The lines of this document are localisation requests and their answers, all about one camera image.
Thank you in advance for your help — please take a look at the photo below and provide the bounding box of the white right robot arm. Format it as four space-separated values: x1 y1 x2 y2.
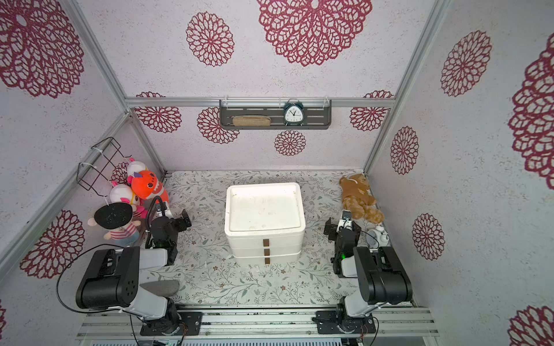
312 211 413 334

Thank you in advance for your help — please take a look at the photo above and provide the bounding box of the red orange plush fish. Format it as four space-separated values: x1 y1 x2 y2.
129 170 169 203

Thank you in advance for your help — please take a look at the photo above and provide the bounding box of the white alarm clock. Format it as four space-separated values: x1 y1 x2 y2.
366 225 390 249

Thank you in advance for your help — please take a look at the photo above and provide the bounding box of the white three-drawer cabinet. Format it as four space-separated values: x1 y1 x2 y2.
224 183 306 265

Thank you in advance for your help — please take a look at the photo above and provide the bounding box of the brown teddy bear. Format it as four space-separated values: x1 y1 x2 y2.
339 174 385 225

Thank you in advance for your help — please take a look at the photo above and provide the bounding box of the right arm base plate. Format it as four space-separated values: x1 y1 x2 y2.
312 310 377 334

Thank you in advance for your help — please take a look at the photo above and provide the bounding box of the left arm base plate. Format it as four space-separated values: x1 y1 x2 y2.
139 311 203 337

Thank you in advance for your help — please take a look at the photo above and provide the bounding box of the black haired plush doll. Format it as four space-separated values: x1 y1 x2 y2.
87 202 141 247

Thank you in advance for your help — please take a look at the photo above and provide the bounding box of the dark grey wall shelf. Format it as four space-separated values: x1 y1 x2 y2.
219 99 333 130

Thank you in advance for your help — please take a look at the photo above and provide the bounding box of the green alarm clock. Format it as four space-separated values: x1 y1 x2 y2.
284 102 305 126

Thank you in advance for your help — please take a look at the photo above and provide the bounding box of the floral table mat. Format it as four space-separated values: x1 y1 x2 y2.
142 171 358 306

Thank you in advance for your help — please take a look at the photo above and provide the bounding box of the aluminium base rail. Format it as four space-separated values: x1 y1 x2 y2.
76 306 439 341

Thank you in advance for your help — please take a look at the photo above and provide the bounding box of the black wire basket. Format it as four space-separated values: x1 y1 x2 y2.
75 136 133 198

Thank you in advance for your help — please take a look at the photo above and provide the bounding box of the pink white plush doll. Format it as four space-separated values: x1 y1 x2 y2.
109 158 147 219

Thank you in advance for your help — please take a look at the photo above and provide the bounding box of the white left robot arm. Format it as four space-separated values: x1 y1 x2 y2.
62 210 202 337

